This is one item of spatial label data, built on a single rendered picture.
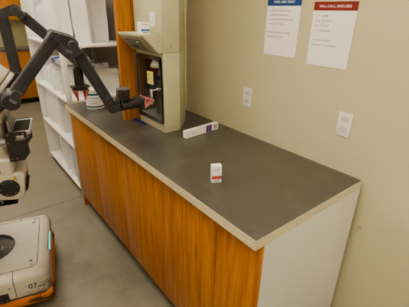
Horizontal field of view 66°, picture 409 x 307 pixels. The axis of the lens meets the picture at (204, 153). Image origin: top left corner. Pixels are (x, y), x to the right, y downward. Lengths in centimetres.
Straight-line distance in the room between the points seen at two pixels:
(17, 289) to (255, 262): 143
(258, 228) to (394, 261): 79
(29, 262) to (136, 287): 65
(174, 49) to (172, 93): 25
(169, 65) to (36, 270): 139
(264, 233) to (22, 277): 145
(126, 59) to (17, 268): 139
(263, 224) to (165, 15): 122
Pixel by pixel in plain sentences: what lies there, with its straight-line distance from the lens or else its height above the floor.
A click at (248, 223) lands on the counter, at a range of 116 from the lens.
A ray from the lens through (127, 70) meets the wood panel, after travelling 218.
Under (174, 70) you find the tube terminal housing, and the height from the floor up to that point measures 131.
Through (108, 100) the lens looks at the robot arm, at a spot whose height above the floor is 118.
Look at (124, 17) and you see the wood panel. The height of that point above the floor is 158.
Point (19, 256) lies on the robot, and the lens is 225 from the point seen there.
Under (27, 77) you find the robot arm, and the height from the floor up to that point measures 134.
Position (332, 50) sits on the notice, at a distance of 161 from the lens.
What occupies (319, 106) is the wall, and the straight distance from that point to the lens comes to 167.
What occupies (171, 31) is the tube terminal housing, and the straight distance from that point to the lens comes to 188.
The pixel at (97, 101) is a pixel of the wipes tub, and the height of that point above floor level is 100.
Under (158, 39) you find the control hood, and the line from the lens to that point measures 183.
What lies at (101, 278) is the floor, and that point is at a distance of 235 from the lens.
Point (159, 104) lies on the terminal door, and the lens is 194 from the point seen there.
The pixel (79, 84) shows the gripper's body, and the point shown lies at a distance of 214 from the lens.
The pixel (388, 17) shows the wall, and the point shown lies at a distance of 151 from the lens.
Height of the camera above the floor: 162
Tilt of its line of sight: 24 degrees down
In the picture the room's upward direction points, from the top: 1 degrees clockwise
